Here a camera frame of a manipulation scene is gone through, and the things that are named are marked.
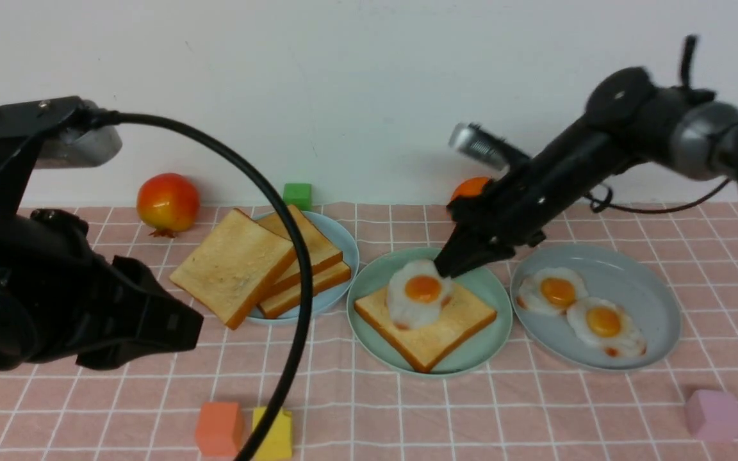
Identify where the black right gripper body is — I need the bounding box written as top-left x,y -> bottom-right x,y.
448,122 -> 607,249

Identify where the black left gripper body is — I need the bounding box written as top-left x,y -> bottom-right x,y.
0,210 -> 165,371

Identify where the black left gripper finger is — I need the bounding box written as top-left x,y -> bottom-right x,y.
78,292 -> 203,371

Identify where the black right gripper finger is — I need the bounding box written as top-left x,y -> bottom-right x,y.
434,224 -> 490,279
453,242 -> 516,277

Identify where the fried egg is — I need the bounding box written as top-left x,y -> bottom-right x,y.
566,296 -> 647,358
386,259 -> 454,330
516,266 -> 589,316

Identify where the toast slice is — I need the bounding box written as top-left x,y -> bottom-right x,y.
256,205 -> 343,294
170,208 -> 297,330
353,283 -> 498,374
258,262 -> 352,319

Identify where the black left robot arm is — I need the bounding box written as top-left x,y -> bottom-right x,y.
0,136 -> 203,371

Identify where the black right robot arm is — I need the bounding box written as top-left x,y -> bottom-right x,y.
434,67 -> 738,278

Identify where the orange fruit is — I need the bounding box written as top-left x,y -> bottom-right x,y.
449,176 -> 493,202

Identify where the teal green centre plate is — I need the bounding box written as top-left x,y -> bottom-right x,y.
347,248 -> 514,378

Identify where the orange cube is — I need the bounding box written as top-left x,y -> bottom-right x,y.
194,401 -> 244,457

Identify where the grey blue egg plate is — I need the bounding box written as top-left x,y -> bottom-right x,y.
510,244 -> 682,373

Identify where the light blue bread plate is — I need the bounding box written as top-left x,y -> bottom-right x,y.
248,211 -> 360,325

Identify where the red yellow pomegranate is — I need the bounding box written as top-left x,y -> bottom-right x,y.
136,173 -> 201,238

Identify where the yellow cube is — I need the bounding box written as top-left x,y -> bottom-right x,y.
254,408 -> 293,461

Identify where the green cube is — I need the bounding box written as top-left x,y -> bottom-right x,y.
283,182 -> 313,212

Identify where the pink checkered tablecloth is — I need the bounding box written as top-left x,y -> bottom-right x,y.
0,202 -> 738,460

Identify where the pink cube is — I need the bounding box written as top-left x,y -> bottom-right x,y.
684,389 -> 738,443

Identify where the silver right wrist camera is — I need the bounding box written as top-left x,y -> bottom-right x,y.
448,123 -> 531,172

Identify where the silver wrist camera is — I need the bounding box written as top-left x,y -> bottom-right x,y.
35,125 -> 123,170
448,123 -> 531,172

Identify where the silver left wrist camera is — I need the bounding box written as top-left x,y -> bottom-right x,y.
35,125 -> 123,170

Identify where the black left camera cable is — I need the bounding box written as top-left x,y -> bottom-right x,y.
87,109 -> 314,461

